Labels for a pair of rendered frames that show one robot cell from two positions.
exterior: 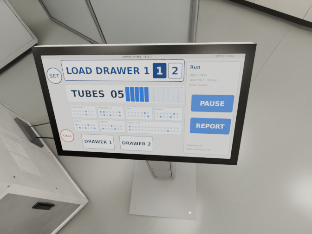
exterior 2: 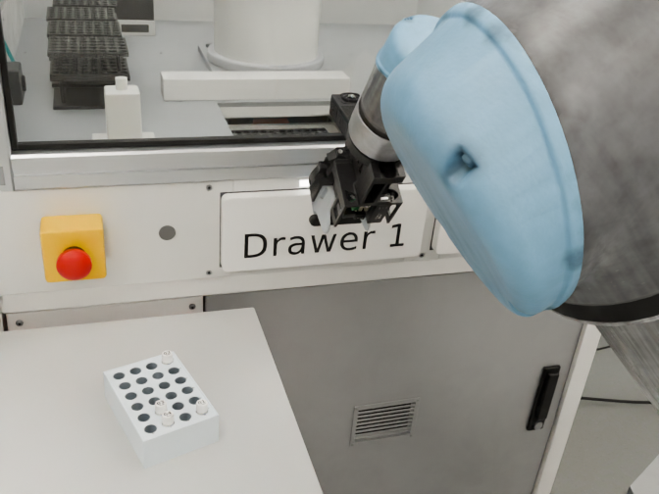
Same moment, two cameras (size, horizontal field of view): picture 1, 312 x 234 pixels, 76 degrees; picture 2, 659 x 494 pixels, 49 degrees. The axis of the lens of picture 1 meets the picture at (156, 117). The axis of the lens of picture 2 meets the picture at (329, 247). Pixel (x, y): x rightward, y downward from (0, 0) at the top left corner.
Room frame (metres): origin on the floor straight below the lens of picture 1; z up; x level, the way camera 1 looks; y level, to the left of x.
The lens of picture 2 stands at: (-0.96, 0.77, 1.34)
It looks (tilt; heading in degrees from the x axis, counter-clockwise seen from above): 29 degrees down; 15
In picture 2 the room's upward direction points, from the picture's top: 5 degrees clockwise
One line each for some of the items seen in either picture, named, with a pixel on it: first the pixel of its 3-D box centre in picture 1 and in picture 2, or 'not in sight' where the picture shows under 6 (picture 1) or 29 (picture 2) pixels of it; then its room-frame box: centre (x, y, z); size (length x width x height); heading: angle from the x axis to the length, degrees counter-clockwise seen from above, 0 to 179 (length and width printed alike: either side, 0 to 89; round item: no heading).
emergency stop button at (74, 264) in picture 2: not in sight; (74, 262); (-0.32, 1.26, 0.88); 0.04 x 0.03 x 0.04; 125
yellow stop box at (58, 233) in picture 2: not in sight; (74, 248); (-0.29, 1.28, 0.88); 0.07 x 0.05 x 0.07; 125
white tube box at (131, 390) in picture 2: not in sight; (160, 406); (-0.41, 1.10, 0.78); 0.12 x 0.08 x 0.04; 51
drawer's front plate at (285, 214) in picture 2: not in sight; (326, 226); (-0.09, 1.01, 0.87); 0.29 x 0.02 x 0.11; 125
